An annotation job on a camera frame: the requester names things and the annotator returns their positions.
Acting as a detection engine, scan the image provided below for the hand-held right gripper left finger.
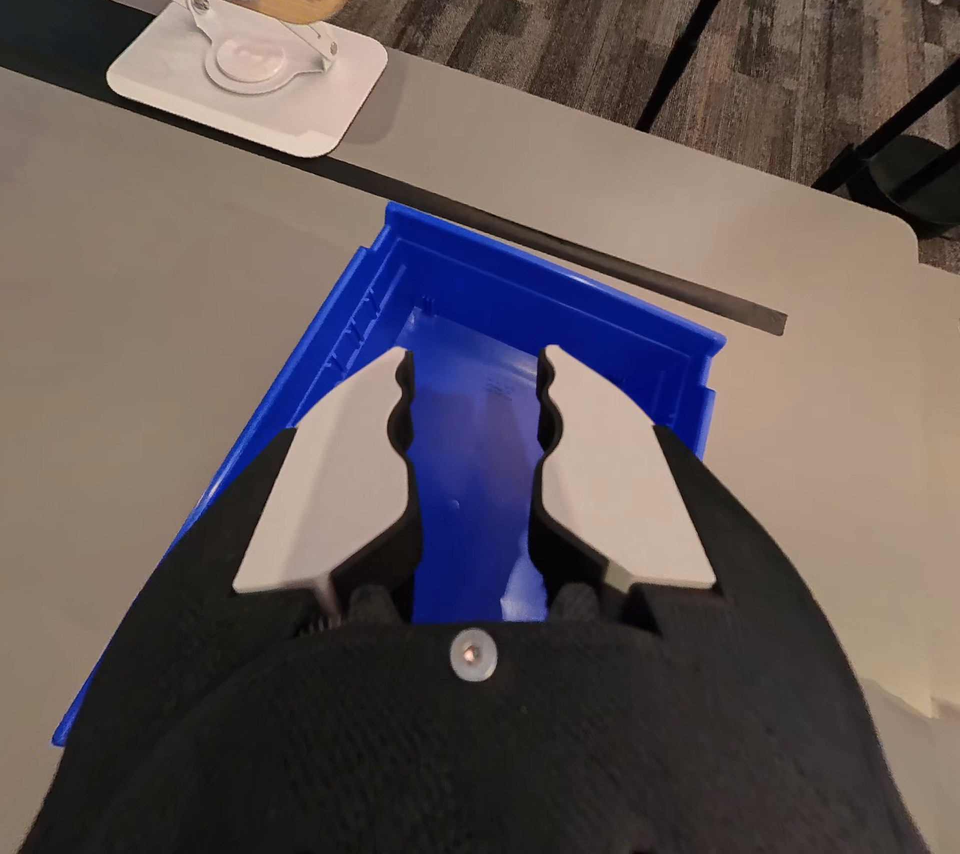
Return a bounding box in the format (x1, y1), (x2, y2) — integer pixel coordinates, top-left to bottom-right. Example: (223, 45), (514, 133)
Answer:
(231, 347), (423, 623)

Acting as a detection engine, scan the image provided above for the blue plastic bin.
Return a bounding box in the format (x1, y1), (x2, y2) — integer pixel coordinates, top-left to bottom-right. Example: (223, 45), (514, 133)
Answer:
(51, 201), (727, 749)

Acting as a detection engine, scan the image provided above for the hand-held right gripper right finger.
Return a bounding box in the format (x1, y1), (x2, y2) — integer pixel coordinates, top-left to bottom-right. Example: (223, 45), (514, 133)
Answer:
(527, 344), (720, 619)

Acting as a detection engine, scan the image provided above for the black round stand base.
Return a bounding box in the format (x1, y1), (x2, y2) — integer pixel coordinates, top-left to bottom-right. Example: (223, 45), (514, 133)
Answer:
(870, 134), (960, 229)

